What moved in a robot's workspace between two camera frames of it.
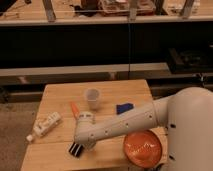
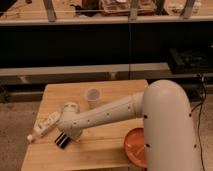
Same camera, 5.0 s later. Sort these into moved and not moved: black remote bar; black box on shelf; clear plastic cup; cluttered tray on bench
Moved: black remote bar
Not moved: clear plastic cup; black box on shelf; cluttered tray on bench
